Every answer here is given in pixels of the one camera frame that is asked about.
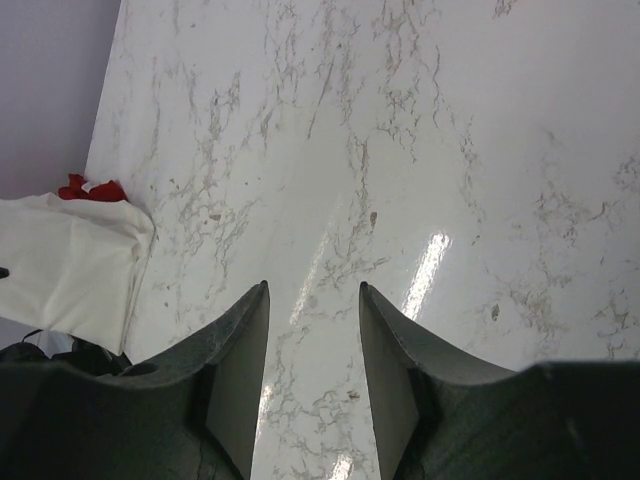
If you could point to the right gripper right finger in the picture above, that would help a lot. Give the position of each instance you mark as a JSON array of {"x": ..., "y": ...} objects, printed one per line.
[{"x": 439, "y": 412}]

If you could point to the folded red t shirt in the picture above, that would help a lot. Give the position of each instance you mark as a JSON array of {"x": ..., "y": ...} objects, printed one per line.
[{"x": 78, "y": 188}]

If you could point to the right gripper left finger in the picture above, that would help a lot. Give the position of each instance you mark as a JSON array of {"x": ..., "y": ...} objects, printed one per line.
[{"x": 189, "y": 412}]

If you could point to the white printed t shirt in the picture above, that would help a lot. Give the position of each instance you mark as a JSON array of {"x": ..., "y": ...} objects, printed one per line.
[{"x": 73, "y": 266}]

